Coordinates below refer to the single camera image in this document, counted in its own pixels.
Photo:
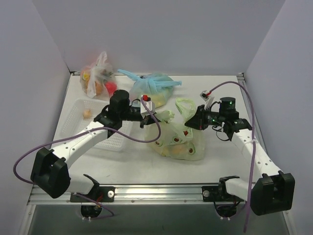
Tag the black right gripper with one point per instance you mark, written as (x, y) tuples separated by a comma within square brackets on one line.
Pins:
[(200, 118)]

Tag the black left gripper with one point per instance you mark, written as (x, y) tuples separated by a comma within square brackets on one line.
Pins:
[(145, 120)]

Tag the light green avocado plastic bag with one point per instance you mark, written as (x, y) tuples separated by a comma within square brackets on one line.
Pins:
[(177, 141)]

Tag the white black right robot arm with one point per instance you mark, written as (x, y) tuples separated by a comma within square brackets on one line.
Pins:
[(274, 189)]

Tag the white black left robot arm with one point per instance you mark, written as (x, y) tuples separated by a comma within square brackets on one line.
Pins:
[(51, 166)]

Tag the blue tied plastic bag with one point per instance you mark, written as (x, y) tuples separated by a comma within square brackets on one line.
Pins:
[(158, 86)]

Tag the small tan fake fruit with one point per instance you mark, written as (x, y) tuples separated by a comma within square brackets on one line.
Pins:
[(87, 114)]

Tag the clear tied bag of fruits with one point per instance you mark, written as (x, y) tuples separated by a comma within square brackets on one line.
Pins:
[(98, 80)]

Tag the white perforated plastic basket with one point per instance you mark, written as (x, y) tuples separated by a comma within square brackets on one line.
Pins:
[(73, 123)]

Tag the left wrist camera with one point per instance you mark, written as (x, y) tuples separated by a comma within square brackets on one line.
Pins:
[(147, 107)]

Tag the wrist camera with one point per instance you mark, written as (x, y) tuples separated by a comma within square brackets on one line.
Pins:
[(208, 98), (147, 107)]

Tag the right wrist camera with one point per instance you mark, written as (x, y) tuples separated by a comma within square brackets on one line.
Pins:
[(208, 98)]

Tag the aluminium front rail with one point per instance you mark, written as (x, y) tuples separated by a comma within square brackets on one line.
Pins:
[(136, 194)]

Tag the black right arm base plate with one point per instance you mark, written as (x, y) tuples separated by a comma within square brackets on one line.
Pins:
[(212, 194)]

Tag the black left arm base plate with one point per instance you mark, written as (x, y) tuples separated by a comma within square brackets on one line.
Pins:
[(101, 194)]

